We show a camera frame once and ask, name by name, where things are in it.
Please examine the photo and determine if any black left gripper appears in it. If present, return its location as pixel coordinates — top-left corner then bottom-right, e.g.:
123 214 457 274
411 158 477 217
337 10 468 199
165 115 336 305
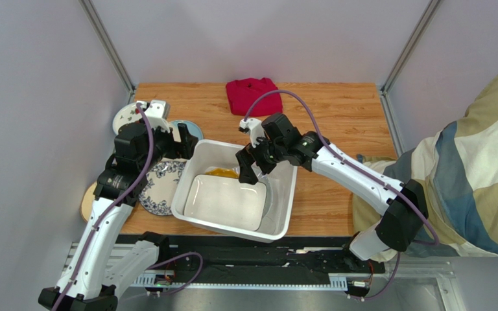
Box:
138 117 198 173

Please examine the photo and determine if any yellow polka dot plate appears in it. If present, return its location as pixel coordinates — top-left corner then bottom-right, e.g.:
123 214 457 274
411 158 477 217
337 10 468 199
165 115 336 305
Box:
204 168 239 179

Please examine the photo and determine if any white rectangular plate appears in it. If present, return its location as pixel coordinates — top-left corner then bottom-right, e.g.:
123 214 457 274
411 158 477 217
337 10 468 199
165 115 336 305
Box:
184 174 268 231

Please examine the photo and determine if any white round plate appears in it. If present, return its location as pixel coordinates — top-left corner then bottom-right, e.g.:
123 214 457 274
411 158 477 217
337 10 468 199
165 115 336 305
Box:
257 172 274 219

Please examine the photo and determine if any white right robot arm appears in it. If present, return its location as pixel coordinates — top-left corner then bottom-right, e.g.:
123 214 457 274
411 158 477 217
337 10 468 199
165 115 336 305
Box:
236 113 429 260

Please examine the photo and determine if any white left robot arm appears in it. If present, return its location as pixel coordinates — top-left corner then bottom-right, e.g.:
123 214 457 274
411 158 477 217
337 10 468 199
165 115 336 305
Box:
38 121 198 310

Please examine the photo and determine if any light blue plate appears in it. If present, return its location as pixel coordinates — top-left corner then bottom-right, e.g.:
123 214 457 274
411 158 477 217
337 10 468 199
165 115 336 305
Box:
169 120 204 142

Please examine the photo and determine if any blue floral plate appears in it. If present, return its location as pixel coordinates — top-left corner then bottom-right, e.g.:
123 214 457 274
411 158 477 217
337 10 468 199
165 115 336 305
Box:
139 160 185 216

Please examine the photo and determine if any red folded cloth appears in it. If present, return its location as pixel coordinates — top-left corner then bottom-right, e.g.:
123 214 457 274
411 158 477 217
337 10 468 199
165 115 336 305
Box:
225 78 283 117

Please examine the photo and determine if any white plate with red flowers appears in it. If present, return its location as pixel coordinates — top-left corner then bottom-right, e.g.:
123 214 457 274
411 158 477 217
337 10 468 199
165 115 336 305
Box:
112 101 149 135

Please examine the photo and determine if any round wooden board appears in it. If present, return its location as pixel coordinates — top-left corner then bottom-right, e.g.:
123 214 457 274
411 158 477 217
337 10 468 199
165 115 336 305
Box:
80 181 97 222

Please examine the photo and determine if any patterned quilt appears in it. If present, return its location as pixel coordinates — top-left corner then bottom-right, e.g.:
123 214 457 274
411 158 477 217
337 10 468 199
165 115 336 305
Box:
357 75 498 257

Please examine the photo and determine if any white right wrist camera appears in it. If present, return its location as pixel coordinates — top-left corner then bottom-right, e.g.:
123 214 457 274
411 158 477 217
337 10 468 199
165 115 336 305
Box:
239 118 266 147

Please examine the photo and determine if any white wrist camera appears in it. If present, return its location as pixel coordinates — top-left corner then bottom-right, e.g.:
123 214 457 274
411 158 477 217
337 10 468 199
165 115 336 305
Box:
136 100 171 132
239 118 266 147

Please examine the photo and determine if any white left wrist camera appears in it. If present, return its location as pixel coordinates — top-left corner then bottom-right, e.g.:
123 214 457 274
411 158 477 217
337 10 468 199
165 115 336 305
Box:
136 100 171 132

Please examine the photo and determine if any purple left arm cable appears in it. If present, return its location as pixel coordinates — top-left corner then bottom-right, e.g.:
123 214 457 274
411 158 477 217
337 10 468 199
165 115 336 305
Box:
50 102 154 311

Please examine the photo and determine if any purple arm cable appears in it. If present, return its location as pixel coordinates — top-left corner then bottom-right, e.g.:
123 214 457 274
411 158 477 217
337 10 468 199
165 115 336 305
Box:
243 89 440 301
50 102 154 311

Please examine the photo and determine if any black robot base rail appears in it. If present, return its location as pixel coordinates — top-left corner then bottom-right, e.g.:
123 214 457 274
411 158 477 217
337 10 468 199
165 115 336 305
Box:
115 234 386 288

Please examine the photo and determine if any aluminium frame post left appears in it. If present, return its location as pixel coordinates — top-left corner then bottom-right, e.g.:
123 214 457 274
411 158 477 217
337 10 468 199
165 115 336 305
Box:
78 0 136 97

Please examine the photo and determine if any aluminium frame post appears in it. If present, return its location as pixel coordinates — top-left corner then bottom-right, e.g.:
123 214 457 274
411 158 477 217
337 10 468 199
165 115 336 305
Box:
381 0 444 97
78 0 136 97

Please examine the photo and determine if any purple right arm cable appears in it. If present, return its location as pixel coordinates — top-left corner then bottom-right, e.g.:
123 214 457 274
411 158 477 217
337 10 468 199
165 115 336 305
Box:
243 89 440 301

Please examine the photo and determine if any aluminium frame post right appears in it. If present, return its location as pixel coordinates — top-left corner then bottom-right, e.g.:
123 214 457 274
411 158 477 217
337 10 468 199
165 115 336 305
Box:
381 0 444 97

